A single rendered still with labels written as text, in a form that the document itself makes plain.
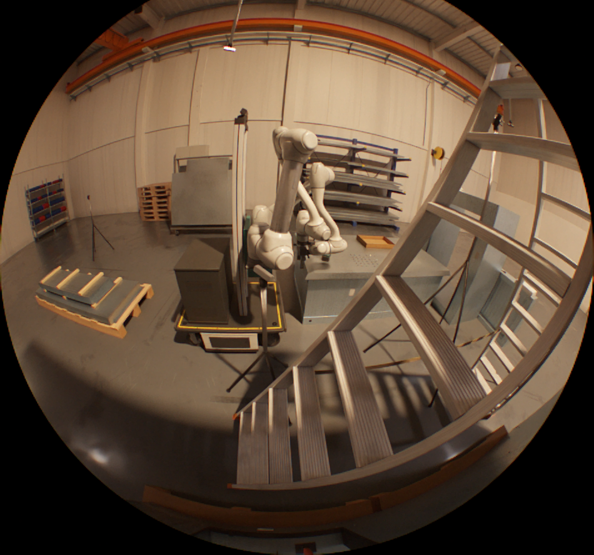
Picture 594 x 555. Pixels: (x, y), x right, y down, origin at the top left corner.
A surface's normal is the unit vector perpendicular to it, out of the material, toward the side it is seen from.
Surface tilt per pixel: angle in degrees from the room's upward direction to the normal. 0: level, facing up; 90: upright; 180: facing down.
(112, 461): 0
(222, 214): 78
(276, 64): 90
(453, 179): 92
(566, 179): 90
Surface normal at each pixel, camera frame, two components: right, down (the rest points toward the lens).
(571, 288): -0.88, -0.39
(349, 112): 0.07, 0.45
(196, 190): 0.14, 0.26
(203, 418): 0.07, -0.89
